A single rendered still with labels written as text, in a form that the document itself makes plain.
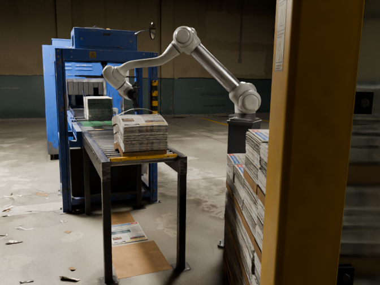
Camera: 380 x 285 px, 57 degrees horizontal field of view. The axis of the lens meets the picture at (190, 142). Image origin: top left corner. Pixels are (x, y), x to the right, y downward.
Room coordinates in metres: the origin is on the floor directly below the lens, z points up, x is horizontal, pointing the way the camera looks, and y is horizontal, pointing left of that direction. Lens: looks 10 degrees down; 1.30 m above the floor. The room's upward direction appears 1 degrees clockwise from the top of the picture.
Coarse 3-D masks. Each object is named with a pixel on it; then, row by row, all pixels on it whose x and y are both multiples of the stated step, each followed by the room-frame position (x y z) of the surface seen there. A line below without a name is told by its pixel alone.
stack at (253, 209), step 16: (240, 160) 2.05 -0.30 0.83; (240, 176) 1.75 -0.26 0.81; (240, 192) 1.75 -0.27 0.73; (240, 208) 1.73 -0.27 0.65; (256, 208) 1.39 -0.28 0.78; (240, 224) 1.68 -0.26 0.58; (256, 224) 1.38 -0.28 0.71; (224, 240) 2.21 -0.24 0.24; (240, 240) 1.65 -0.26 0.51; (256, 240) 1.35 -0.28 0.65; (224, 256) 2.18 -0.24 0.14; (240, 256) 1.66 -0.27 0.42; (256, 256) 1.34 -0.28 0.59; (224, 272) 2.15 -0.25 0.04; (240, 272) 1.63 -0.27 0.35; (256, 272) 1.34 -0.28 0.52
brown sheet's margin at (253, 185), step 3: (243, 171) 1.67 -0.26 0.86; (246, 171) 1.60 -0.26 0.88; (243, 174) 1.67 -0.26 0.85; (246, 174) 1.60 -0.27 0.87; (246, 177) 1.60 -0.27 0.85; (249, 177) 1.52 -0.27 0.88; (249, 180) 1.52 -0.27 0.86; (252, 180) 1.46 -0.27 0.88; (249, 183) 1.52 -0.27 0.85; (252, 183) 1.46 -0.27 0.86; (255, 183) 1.41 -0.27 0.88; (252, 186) 1.46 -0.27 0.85; (255, 186) 1.41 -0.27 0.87; (255, 189) 1.41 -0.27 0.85; (255, 192) 1.41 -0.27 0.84
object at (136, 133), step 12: (120, 120) 2.18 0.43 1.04; (132, 120) 2.20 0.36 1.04; (144, 120) 2.22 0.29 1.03; (156, 120) 2.24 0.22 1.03; (120, 132) 2.20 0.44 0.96; (132, 132) 2.13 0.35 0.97; (144, 132) 2.16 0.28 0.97; (156, 132) 2.19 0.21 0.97; (120, 144) 2.23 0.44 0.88; (132, 144) 2.15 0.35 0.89; (144, 144) 2.18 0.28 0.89; (156, 144) 2.20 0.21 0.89
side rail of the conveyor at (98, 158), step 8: (88, 136) 2.97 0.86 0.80; (88, 144) 2.73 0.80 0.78; (96, 144) 2.62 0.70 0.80; (88, 152) 2.76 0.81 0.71; (96, 152) 2.33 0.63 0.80; (96, 160) 2.29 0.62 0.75; (104, 160) 2.11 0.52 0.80; (96, 168) 2.31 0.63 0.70; (104, 168) 2.06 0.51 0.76; (104, 176) 2.06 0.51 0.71
